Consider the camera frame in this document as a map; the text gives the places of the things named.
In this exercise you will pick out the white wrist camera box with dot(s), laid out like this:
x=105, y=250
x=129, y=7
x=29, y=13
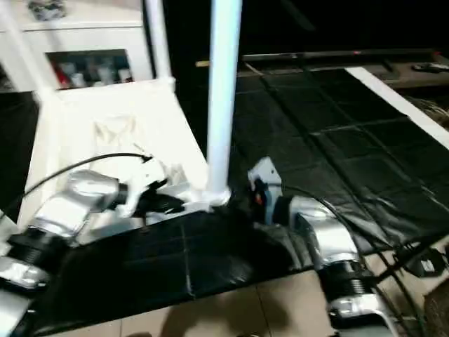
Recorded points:
x=265, y=172
x=151, y=179

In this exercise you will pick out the white cabinet with glass doors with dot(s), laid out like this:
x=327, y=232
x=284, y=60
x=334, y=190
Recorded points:
x=105, y=35

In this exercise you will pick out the black cabinet with orange label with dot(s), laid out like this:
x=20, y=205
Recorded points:
x=189, y=31

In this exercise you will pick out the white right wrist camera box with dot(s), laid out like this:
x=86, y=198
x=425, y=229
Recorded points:
x=265, y=172

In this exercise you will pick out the black metal stand leg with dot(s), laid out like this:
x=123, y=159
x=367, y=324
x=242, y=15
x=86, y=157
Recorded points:
x=414, y=249

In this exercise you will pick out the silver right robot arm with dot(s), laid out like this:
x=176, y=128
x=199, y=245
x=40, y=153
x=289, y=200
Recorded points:
x=323, y=239

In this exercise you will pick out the white plastic table top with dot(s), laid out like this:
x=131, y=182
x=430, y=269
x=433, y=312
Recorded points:
x=112, y=119

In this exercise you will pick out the crumpled silver black object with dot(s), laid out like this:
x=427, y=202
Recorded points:
x=48, y=9

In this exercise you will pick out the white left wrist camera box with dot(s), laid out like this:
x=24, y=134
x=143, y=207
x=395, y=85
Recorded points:
x=151, y=179

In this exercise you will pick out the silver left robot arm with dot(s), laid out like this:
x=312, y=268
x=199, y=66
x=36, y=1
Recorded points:
x=77, y=203

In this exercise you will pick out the glossy black long bar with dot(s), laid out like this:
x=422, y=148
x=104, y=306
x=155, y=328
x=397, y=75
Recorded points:
x=337, y=56

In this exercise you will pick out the black work mat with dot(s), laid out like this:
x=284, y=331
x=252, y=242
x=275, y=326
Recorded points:
x=337, y=126

